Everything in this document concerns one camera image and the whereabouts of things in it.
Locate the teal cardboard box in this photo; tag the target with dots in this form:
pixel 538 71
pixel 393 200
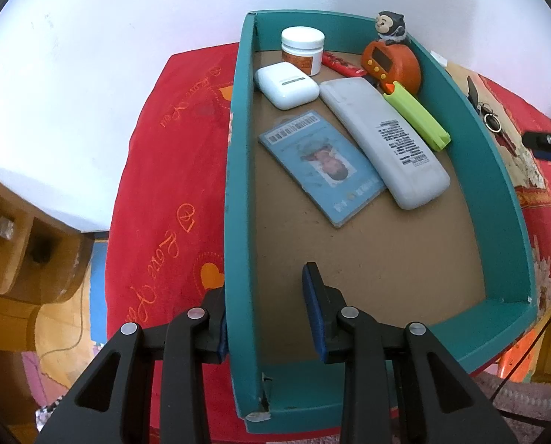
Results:
pixel 372 263

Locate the red printed blanket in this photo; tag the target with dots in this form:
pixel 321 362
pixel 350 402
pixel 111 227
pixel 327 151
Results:
pixel 174 148

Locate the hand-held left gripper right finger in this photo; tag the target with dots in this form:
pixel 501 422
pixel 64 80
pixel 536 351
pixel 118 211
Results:
pixel 315 314

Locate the crumpled patterned cloth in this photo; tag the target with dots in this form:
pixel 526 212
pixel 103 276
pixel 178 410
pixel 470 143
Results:
pixel 46 418

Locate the white remote control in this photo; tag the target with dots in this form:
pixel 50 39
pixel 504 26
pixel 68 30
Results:
pixel 386 148

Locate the bunch of keys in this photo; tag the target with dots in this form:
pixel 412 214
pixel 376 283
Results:
pixel 472 92

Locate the wooden cabinet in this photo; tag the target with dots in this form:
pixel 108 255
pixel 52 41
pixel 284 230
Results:
pixel 2 277

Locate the colourful foam floor mat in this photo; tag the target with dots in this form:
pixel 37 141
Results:
pixel 58 314

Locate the small clear box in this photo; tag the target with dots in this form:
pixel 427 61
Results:
pixel 6 227

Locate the orange timer with monkey figure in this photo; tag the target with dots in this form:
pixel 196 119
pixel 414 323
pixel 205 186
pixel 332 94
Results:
pixel 395 67

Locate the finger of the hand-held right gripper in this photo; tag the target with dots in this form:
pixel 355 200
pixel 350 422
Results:
pixel 548 141

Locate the white earbuds case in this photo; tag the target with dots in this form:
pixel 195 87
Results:
pixel 284 85

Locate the red printed tube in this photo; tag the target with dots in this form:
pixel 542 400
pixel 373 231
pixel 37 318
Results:
pixel 342 64

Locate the white pill bottle orange label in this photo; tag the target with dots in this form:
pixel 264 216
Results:
pixel 303 39

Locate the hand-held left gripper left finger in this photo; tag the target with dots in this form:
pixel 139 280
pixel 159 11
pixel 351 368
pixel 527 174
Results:
pixel 221 342

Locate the blue id card holder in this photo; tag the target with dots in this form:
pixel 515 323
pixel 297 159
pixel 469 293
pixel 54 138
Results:
pixel 312 171

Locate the green utility knife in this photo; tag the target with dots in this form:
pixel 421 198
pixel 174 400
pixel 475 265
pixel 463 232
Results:
pixel 419 118

